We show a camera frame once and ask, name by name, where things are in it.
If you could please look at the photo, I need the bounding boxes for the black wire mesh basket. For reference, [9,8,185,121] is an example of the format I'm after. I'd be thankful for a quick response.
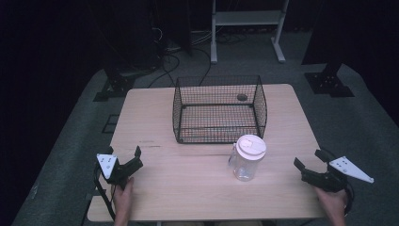
[171,74,268,145]

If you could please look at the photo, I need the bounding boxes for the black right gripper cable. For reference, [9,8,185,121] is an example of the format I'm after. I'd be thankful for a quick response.
[343,182,356,217]

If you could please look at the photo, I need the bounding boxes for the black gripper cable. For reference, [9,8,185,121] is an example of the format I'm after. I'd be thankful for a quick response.
[343,182,356,217]
[93,164,117,221]

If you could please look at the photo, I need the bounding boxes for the white floor cables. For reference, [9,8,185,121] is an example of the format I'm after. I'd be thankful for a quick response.
[190,28,215,46]

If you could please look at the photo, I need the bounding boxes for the black rectangular floor frame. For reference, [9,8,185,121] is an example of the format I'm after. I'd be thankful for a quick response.
[101,114,120,135]

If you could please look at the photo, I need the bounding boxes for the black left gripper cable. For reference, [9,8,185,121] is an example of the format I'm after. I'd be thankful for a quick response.
[93,164,117,221]

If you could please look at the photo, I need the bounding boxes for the black stand base with post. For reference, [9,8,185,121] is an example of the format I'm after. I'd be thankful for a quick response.
[92,73,136,103]
[304,60,356,99]

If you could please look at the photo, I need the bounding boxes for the person's right hand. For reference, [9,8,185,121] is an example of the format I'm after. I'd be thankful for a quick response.
[314,186,348,219]

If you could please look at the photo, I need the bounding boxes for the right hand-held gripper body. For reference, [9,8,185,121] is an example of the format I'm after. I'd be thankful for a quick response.
[300,155,375,193]

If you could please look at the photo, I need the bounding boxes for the white metal frame stand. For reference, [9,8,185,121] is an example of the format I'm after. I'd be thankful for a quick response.
[210,0,290,65]

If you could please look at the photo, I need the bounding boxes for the clear plastic jar white lid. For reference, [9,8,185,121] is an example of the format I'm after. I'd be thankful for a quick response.
[228,134,268,183]

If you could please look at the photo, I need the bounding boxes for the black floor cables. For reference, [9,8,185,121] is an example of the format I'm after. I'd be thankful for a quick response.
[146,46,212,89]

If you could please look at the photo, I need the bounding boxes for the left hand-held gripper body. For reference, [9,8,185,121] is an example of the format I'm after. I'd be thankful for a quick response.
[95,153,144,190]

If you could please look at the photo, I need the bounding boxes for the person's left hand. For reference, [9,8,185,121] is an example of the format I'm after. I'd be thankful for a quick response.
[111,177,136,218]

